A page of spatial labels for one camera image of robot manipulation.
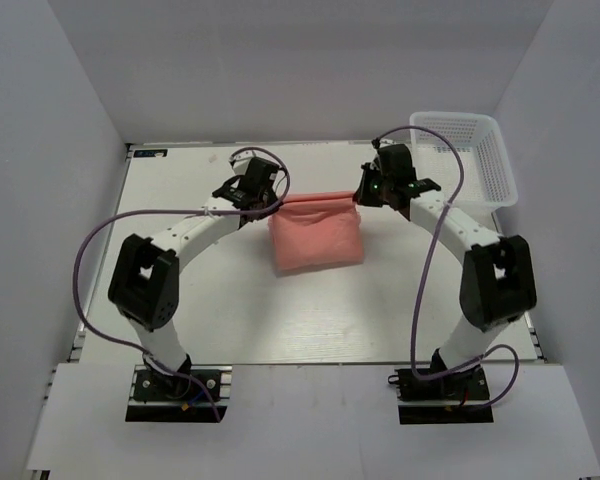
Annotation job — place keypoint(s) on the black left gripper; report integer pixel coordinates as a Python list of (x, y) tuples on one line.
[(273, 198)]

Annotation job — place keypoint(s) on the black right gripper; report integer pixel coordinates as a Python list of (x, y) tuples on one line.
[(364, 197)]

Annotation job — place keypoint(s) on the pink t shirt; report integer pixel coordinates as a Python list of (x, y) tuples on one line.
[(316, 230)]

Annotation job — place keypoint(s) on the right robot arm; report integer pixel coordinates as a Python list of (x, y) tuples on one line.
[(497, 284)]

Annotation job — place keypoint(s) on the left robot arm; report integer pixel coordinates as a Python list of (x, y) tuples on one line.
[(145, 284)]

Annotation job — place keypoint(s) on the white plastic basket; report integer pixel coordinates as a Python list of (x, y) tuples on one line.
[(464, 153)]

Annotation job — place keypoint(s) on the dark label sticker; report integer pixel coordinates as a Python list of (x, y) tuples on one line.
[(150, 153)]

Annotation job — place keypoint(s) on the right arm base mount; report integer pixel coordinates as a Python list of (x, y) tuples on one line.
[(445, 401)]

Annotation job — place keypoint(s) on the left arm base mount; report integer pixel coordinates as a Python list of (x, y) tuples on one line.
[(155, 399)]

